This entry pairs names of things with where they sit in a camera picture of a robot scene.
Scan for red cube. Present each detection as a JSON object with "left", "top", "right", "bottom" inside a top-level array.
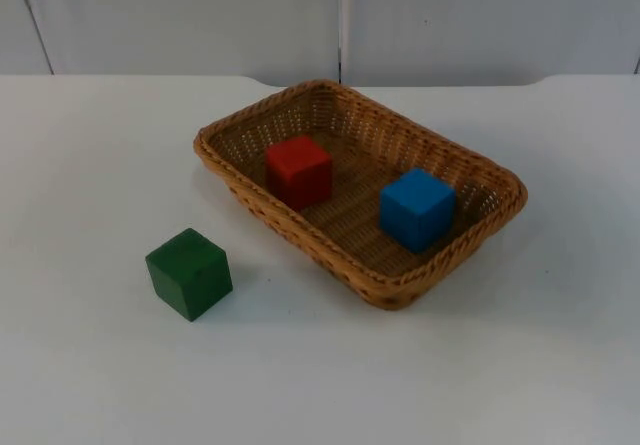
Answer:
[{"left": 264, "top": 134, "right": 334, "bottom": 213}]

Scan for pale brown wicker basket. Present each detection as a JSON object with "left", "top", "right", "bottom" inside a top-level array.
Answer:
[{"left": 193, "top": 79, "right": 529, "bottom": 312}]

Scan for blue cube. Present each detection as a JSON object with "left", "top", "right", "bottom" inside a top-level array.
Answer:
[{"left": 378, "top": 167, "right": 457, "bottom": 254}]

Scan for green cube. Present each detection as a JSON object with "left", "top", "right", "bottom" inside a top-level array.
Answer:
[{"left": 144, "top": 227, "right": 234, "bottom": 323}]

